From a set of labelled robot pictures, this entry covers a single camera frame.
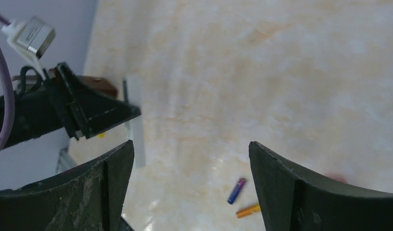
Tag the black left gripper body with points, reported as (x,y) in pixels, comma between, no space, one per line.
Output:
(65,100)

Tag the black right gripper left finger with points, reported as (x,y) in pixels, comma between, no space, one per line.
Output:
(88,197)

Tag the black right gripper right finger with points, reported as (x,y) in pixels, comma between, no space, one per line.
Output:
(295,198)

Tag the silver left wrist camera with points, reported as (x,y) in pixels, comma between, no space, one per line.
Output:
(30,39)

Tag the orange battery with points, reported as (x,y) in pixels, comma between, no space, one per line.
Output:
(247,211)

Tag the purple blue battery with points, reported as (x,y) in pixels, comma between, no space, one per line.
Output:
(236,190)

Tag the brown round object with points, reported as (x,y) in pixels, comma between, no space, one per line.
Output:
(100,84)

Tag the white remote control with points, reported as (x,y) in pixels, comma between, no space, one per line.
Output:
(135,127)

